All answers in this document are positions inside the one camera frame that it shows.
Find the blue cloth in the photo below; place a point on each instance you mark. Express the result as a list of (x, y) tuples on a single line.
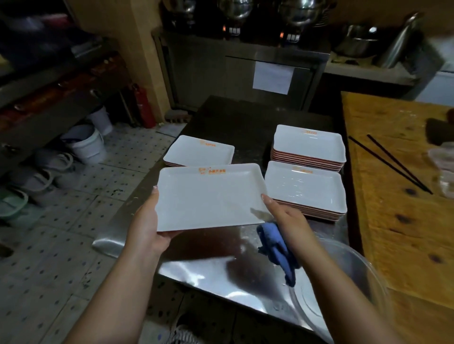
[(278, 248)]

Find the wooden table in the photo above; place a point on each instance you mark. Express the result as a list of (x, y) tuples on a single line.
[(408, 248)]

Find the grey brick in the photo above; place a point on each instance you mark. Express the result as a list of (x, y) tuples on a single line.
[(177, 116)]

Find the stainless steel cabinet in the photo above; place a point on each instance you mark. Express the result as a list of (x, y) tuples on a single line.
[(198, 71)]

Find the steel basin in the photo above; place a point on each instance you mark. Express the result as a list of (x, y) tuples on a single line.
[(356, 44)]

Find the loose light floor tile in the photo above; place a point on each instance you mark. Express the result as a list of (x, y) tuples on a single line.
[(172, 130)]

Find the white paper sheet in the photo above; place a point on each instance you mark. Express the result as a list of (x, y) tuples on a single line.
[(273, 78)]

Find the person's right hand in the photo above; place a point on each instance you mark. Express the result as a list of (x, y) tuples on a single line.
[(296, 230)]

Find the dark storage rack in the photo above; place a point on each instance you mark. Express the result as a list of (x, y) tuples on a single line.
[(53, 88)]

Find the black shoe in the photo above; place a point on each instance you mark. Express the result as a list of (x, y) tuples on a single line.
[(182, 331)]

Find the red fire extinguisher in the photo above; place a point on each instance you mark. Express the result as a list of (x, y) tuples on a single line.
[(145, 108)]

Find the grey slipper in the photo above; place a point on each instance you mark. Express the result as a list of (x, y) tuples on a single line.
[(53, 161), (32, 180)]

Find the black chopstick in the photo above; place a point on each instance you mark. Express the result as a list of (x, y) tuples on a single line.
[(399, 163), (388, 164)]

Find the person's left forearm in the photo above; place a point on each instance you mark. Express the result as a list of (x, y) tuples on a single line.
[(117, 301)]

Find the beige side counter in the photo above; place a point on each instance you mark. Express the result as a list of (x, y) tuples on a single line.
[(365, 72)]

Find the stack of white plates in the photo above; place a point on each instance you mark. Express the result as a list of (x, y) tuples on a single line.
[(305, 186), (308, 143)]

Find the person's right forearm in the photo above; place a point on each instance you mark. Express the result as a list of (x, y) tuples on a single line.
[(347, 301)]

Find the person's left hand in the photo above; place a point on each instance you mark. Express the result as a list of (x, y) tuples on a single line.
[(145, 230)]

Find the black induction cooker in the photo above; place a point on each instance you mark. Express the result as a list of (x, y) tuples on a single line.
[(232, 30), (182, 21), (291, 36)]

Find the steel jug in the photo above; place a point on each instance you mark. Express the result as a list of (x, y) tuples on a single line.
[(399, 42)]

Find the crumpled clear plastic bag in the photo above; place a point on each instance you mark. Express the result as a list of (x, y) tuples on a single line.
[(443, 170)]

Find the clear glass bowl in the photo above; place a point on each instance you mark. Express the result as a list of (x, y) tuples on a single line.
[(354, 269)]

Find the green slipper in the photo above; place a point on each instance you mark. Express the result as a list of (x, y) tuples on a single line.
[(14, 203)]

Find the white plastic bucket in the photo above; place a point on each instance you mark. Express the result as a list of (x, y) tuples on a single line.
[(87, 149), (101, 122)]

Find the steel work table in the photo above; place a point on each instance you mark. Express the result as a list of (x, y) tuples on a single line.
[(230, 120)]

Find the white chest freezer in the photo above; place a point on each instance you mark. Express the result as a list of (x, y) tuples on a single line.
[(436, 88)]

